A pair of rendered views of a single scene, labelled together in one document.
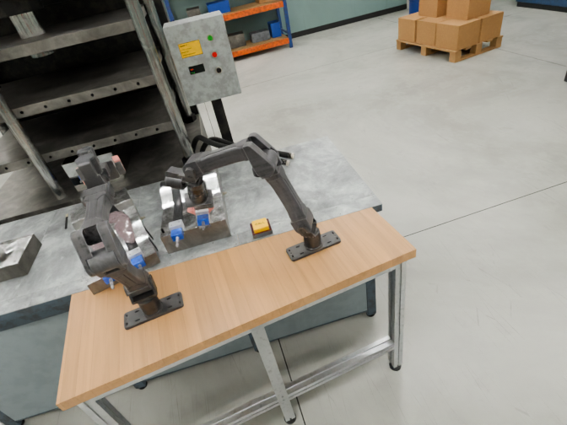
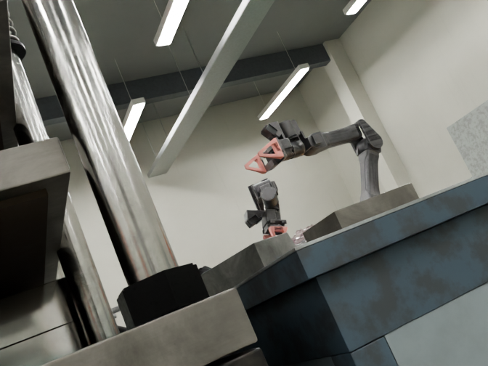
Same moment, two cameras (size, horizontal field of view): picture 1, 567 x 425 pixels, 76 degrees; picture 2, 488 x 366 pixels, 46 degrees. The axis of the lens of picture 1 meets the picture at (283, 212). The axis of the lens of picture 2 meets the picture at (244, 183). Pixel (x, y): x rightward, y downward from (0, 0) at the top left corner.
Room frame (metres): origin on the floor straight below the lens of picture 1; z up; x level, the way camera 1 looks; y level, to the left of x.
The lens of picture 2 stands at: (1.88, 2.25, 0.75)
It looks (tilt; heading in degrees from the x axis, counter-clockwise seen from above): 13 degrees up; 250
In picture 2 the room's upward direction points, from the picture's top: 24 degrees counter-clockwise
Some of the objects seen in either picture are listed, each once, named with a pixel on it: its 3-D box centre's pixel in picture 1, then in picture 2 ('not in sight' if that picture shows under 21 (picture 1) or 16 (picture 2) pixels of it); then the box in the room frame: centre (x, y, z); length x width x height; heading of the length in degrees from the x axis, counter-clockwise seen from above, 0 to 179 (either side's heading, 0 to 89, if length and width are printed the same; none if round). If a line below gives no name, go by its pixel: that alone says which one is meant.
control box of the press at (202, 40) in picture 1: (229, 147); not in sight; (2.11, 0.24, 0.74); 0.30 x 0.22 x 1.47; 96
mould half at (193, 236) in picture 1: (192, 198); not in sight; (1.39, 0.38, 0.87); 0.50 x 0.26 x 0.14; 6
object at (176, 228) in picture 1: (177, 235); not in sight; (1.11, 0.42, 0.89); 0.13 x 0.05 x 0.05; 6
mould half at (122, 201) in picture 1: (111, 234); (298, 255); (1.27, 0.73, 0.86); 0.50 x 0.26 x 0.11; 23
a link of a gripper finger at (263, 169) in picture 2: (111, 164); (258, 162); (1.19, 0.55, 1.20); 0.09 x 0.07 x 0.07; 14
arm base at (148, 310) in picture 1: (149, 303); not in sight; (0.85, 0.50, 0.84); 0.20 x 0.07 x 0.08; 104
